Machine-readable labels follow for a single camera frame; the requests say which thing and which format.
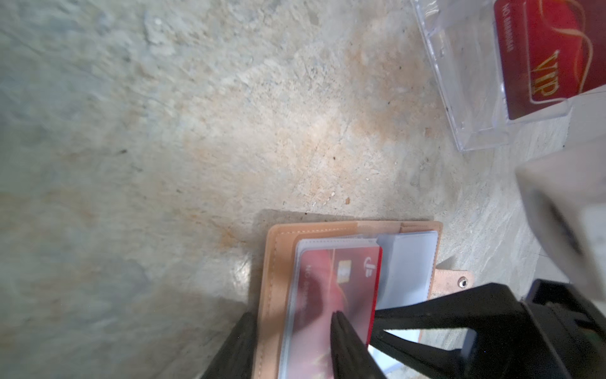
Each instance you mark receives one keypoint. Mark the tan leather card holder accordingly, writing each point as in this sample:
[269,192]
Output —
[278,272]

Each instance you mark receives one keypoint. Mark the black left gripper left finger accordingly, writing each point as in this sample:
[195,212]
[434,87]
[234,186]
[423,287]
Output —
[235,357]

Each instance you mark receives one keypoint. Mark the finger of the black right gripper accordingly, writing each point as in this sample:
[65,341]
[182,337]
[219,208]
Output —
[432,362]
[445,312]

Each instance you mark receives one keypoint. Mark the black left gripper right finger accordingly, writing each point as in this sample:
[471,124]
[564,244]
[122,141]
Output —
[350,357]

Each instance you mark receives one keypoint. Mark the clear acrylic card stand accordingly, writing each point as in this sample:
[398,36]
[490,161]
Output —
[460,40]

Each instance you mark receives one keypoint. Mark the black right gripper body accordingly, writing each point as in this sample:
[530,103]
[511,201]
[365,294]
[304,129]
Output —
[555,332]

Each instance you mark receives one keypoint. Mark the red vip card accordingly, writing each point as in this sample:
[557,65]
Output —
[550,51]
[330,275]

